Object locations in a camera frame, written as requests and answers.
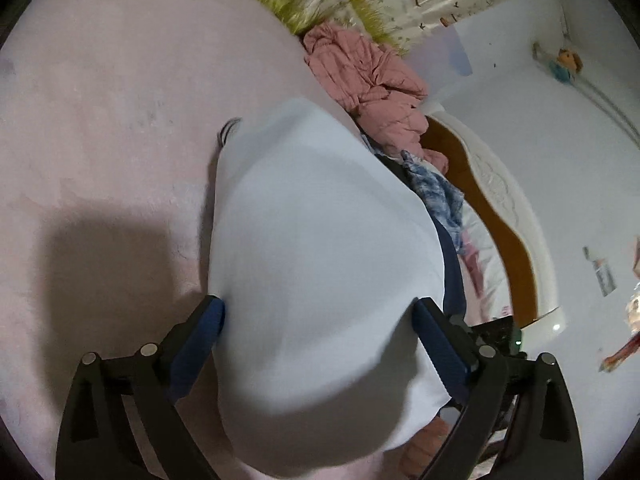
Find pink quilted blanket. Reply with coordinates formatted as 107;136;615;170
303;22;448;173

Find blue patterned cloth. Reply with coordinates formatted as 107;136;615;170
400;150;466;256

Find person's right hand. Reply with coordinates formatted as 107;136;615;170
402;412;451;479

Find wall sticker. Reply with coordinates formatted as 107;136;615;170
582;246;618;297

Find doll wall decoration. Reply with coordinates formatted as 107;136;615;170
532;42;586;83

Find white and navy varsity jacket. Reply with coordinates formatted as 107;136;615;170
207;97;468;480

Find white wall conduit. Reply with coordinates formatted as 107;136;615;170
562;5;640;141

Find floral yellow-trimmed quilt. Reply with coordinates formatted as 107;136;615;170
205;0;561;56

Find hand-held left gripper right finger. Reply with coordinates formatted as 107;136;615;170
414;296;586;480

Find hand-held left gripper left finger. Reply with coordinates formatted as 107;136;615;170
55;295;226;480

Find colourful wall decoration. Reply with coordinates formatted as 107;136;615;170
600;330;640;373

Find white and wooden headboard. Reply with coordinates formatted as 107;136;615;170
420;100;568;333

